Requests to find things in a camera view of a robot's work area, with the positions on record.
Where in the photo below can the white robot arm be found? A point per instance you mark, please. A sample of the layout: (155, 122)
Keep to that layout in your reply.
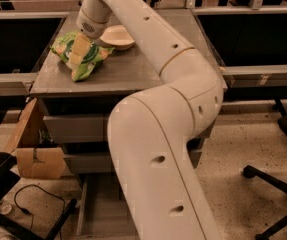
(148, 131)

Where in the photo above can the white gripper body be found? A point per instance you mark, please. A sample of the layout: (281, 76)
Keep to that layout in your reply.
(92, 26)

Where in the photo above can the grey bottom drawer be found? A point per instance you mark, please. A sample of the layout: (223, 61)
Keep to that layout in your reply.
(104, 214)

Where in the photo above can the green rice chip bag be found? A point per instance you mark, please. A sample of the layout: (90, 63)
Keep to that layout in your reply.
(62, 47)

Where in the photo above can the brown cardboard box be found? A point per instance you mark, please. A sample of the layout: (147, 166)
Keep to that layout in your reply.
(33, 160)

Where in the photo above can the grey middle drawer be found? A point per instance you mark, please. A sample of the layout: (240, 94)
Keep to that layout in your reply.
(104, 162)

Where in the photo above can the grey top drawer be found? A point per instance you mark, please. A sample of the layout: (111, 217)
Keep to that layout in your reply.
(77, 128)

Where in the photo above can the white bowl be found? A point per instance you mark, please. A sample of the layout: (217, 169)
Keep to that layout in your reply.
(118, 37)

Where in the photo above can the grey drawer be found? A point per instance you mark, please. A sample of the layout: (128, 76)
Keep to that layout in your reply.
(77, 128)
(104, 214)
(104, 162)

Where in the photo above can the round metal lid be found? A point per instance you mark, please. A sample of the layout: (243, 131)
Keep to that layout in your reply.
(5, 208)

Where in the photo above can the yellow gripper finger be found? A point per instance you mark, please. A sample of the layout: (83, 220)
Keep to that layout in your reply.
(81, 45)
(75, 59)

